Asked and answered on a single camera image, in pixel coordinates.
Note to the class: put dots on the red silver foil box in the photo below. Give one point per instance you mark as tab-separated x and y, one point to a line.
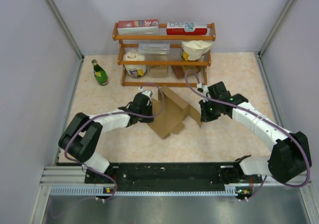
146	26

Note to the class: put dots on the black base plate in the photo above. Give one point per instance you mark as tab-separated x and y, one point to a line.
193	176

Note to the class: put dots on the brown brick package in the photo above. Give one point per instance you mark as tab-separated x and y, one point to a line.
179	71

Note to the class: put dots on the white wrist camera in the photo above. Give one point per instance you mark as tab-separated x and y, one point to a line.
204	90
147	93

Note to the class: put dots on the tan cardboard block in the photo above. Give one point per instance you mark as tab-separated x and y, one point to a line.
158	71

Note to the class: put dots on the grey slotted cable duct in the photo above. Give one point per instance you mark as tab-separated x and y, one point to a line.
103	192

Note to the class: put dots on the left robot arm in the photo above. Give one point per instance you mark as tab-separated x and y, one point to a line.
81	136

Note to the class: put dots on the red white carton box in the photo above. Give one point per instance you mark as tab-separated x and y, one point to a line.
186	28

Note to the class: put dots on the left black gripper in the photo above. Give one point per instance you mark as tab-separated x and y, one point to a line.
147	120

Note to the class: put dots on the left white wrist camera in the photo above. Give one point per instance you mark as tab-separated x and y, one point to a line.
147	93

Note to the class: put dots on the clear plastic container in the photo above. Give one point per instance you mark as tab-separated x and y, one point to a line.
153	48

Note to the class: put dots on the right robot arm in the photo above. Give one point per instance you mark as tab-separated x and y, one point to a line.
290	154

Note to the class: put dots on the green glass bottle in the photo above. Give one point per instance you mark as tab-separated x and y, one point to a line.
99	73

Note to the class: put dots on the wooden three-tier shelf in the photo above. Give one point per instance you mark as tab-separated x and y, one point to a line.
172	58

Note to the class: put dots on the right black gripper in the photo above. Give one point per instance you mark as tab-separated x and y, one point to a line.
205	116

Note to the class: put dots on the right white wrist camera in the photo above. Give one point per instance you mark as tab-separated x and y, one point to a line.
204	90

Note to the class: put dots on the small white flour bag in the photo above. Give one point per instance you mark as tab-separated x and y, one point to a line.
135	70

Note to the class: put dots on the brown cardboard box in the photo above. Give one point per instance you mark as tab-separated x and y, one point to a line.
172	110

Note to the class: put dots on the large white paper bag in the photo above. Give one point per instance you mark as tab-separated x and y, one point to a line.
195	50

